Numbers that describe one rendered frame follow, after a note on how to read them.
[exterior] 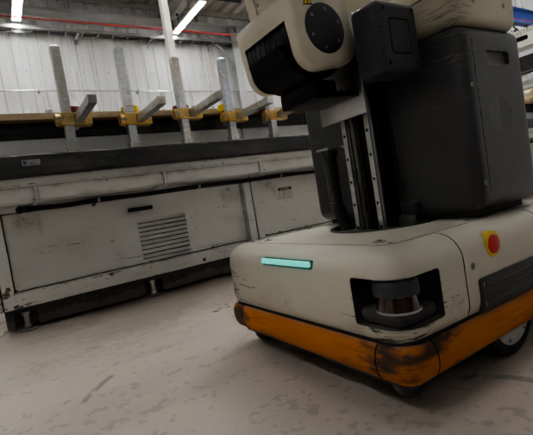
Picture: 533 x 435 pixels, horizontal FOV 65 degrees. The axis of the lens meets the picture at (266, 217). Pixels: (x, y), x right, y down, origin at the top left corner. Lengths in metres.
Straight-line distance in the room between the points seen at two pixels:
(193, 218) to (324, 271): 1.49
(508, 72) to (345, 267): 0.61
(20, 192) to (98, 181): 0.29
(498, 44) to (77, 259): 1.78
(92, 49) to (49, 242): 8.07
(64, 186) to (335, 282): 1.32
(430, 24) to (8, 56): 8.99
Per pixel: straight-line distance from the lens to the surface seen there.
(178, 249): 2.20
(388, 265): 0.72
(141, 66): 10.07
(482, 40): 1.07
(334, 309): 0.83
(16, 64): 9.55
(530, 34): 5.98
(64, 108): 1.89
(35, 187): 1.84
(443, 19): 1.03
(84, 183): 1.87
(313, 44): 0.92
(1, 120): 2.03
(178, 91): 2.05
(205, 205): 2.27
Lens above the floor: 0.40
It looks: 3 degrees down
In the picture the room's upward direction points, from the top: 9 degrees counter-clockwise
